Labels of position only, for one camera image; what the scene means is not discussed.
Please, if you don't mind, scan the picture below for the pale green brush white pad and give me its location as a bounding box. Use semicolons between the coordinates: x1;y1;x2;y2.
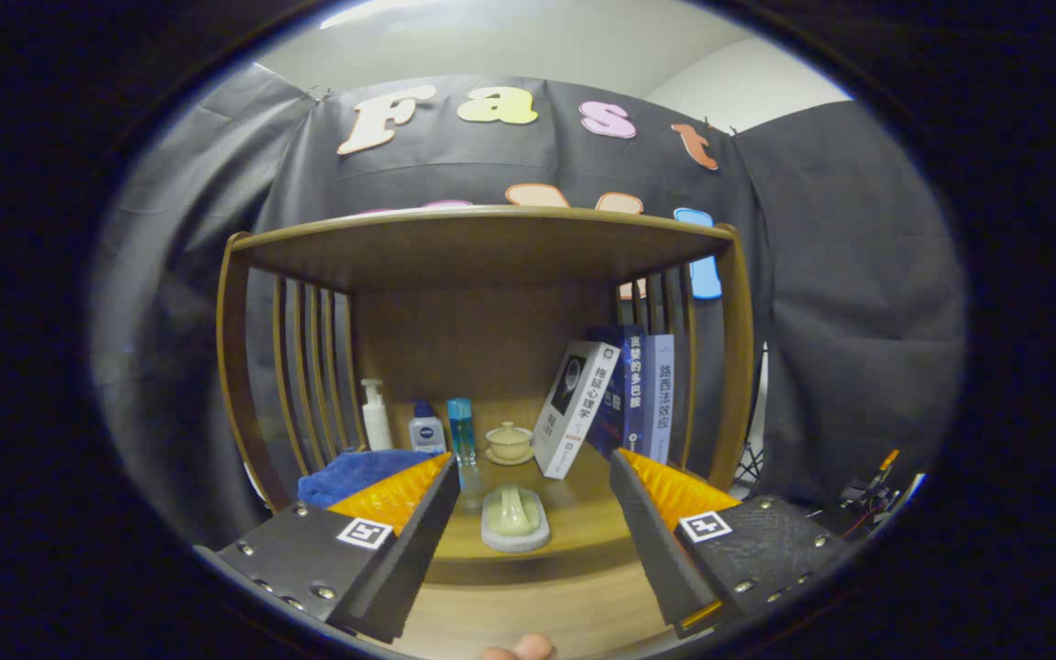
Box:
480;484;551;554

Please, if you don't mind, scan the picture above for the white bottle with blue cap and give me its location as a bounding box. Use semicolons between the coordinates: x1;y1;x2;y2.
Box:
408;400;447;456

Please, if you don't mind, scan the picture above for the black light stand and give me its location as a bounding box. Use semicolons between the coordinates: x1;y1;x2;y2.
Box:
734;344;767;487

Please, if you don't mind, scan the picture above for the light blue book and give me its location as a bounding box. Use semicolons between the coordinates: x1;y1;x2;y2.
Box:
643;334;676;467

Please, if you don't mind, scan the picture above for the clear blue bottle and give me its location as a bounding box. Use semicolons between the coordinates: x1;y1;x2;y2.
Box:
447;397;478;468

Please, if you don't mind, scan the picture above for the wooden cabinet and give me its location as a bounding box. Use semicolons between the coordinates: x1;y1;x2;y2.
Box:
216;204;756;588

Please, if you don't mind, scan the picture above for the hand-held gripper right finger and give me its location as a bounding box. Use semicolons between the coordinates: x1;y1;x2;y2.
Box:
608;447;859;640

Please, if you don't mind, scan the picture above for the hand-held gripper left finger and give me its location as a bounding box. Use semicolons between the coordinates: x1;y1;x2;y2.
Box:
193;451;462;644

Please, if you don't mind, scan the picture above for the cream lidded teacup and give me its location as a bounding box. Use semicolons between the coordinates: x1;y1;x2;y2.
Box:
484;421;536;467

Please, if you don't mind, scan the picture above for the dark blue book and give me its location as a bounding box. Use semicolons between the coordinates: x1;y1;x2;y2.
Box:
586;324;648;459

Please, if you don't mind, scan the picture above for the black device with orange tip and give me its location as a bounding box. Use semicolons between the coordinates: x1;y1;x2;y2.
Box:
835;447;905;528

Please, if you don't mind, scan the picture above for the folded blue towel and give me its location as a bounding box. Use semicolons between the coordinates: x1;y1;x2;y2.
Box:
297;448;442;510

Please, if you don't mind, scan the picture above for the white pump bottle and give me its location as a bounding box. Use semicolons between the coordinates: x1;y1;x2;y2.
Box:
360;379;394;452

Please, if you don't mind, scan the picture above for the white book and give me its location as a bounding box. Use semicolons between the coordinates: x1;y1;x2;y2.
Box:
533;341;622;480

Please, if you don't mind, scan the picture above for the wooden countertop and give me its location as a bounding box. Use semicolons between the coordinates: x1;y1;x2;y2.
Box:
290;445;721;562

